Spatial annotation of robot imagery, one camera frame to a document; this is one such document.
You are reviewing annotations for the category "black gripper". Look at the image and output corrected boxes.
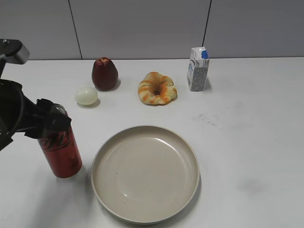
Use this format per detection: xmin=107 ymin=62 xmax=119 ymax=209
xmin=0 ymin=79 xmax=71 ymax=150

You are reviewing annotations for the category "red cola can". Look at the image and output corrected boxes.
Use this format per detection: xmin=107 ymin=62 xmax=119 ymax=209
xmin=37 ymin=103 xmax=83 ymax=179

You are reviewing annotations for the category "beige round plate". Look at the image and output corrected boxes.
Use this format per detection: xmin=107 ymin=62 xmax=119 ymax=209
xmin=91 ymin=125 xmax=200 ymax=225

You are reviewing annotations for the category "white egg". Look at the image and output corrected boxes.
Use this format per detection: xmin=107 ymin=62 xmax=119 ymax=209
xmin=75 ymin=87 xmax=98 ymax=105

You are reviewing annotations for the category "dark red wax apple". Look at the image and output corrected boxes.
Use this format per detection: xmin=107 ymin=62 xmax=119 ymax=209
xmin=92 ymin=57 xmax=118 ymax=91

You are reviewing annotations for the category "orange striped bread roll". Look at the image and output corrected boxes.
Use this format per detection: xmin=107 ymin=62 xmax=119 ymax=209
xmin=138 ymin=72 xmax=178 ymax=105

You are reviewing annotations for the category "small white milk carton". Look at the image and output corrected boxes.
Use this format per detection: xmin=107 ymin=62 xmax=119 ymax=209
xmin=187 ymin=47 xmax=209 ymax=92

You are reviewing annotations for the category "grey camera on gripper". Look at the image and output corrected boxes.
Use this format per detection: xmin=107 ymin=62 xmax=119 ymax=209
xmin=0 ymin=39 xmax=29 ymax=65

